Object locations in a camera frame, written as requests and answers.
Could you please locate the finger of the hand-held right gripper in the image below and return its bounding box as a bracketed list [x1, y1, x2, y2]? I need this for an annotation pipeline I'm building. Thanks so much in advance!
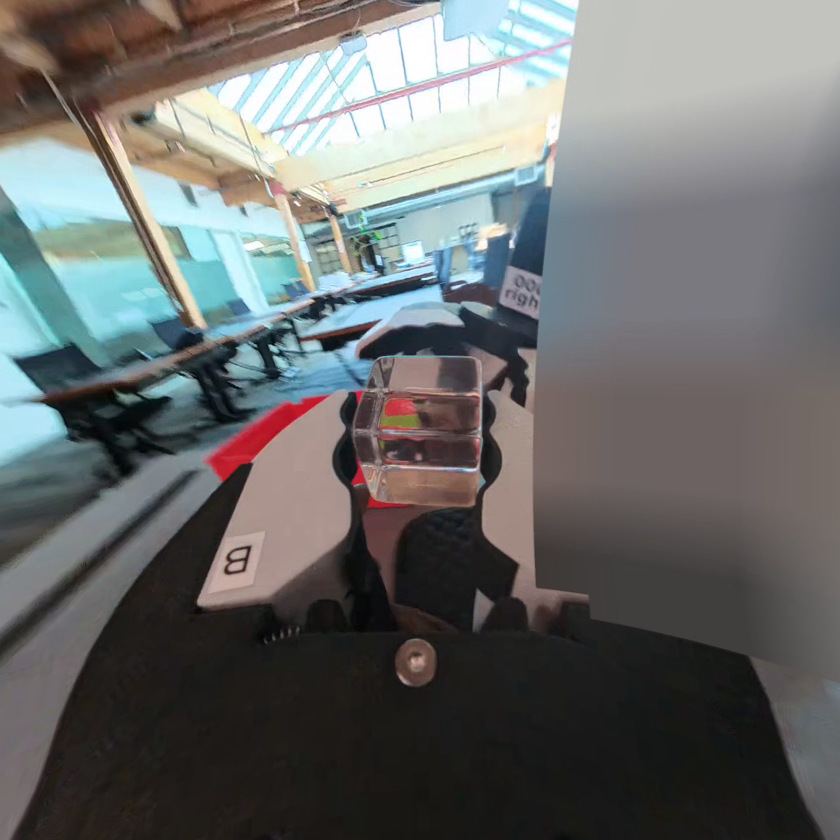
[482, 353, 530, 406]
[357, 303, 469, 361]

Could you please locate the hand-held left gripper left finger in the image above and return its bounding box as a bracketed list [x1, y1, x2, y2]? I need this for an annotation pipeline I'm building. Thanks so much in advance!
[197, 390, 395, 631]

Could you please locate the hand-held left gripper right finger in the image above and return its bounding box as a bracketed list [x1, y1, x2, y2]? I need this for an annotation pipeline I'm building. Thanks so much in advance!
[481, 399, 589, 616]

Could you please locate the clear acrylic cube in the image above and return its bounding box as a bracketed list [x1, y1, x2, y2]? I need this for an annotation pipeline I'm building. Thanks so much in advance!
[352, 356, 485, 508]

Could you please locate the long wooden table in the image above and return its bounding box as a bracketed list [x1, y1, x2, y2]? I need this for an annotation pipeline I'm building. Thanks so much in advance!
[33, 294, 319, 424]

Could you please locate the black office chair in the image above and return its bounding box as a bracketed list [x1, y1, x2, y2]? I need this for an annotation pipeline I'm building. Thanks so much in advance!
[150, 317, 206, 353]
[12, 343, 175, 476]

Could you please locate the red ceiling pipe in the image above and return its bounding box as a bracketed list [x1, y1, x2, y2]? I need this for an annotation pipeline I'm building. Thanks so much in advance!
[268, 38, 573, 137]

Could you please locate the wooden post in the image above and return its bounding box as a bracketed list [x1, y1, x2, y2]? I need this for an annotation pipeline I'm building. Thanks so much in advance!
[327, 211, 354, 274]
[270, 187, 317, 294]
[73, 101, 210, 330]

